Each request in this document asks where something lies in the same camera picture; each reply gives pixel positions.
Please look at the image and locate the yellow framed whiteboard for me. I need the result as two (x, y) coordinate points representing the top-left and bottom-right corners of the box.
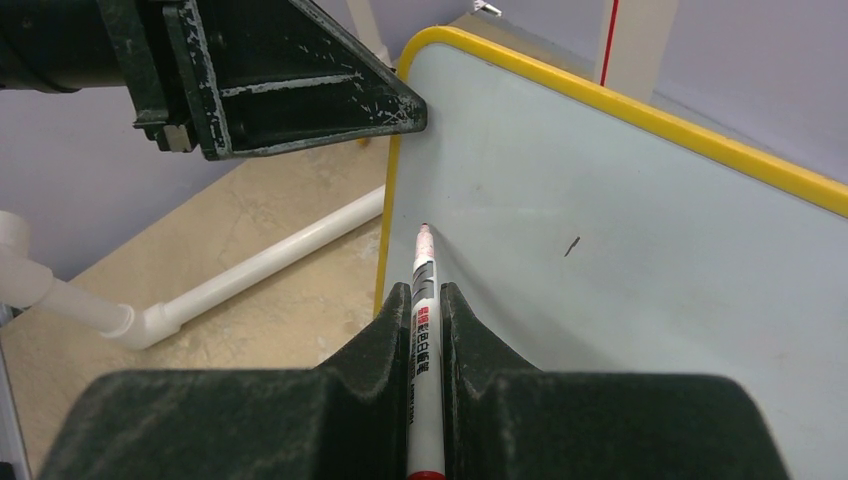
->
(375, 26), (847, 479)

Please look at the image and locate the red whiteboard marker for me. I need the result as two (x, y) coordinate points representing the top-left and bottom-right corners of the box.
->
(406, 223), (446, 479)

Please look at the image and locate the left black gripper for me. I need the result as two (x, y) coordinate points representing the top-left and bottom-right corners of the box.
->
(1, 1), (198, 153)

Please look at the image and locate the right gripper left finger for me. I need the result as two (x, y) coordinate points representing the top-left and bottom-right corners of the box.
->
(40, 283), (411, 479)

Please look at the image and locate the white PVC pipe frame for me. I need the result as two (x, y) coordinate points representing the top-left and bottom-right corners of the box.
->
(1, 1), (674, 350)

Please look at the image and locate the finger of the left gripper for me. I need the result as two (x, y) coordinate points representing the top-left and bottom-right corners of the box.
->
(162, 1), (428, 160)

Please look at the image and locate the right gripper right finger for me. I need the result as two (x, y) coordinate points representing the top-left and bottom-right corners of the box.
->
(440, 283), (788, 479)

